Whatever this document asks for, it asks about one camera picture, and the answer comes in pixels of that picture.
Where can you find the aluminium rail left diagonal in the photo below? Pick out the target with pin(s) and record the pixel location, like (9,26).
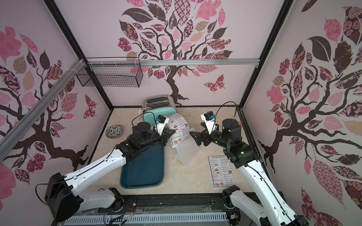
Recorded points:
(13,137)

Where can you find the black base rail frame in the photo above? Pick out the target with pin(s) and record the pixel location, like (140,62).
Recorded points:
(174,203)

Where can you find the patterned small plate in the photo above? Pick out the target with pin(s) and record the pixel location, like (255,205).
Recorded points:
(114,131)

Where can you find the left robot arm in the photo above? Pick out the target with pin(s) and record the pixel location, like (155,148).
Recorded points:
(66,194)

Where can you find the aluminium rail back horizontal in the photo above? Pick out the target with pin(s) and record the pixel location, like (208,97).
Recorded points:
(183,62)

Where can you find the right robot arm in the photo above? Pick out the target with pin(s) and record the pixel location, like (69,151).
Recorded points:
(272,209)

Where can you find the new dim sum menu sheet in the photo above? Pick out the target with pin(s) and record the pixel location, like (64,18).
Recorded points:
(178,123)

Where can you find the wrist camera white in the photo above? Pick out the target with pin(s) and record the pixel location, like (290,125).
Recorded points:
(161,122)
(209,119)

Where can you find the white acrylic menu holder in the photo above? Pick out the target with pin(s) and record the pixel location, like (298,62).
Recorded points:
(186,150)

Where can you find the mint green toaster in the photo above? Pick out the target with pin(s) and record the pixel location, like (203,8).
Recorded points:
(157,105)

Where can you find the dark teal plastic tray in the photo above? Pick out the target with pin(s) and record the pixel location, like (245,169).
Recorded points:
(145,171)

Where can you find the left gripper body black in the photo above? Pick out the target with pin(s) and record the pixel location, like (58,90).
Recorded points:
(157,138)

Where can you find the black wire basket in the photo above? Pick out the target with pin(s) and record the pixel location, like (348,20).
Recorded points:
(111,72)

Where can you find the old menu sheet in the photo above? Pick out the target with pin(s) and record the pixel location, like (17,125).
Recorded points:
(221,172)

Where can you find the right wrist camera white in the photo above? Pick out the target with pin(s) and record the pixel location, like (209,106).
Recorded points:
(209,119)

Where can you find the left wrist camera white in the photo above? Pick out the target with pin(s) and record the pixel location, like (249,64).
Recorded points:
(161,122)

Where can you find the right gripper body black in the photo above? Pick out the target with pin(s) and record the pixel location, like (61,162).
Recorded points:
(205,138)

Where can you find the white slotted cable duct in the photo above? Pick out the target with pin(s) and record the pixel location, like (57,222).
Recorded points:
(164,219)

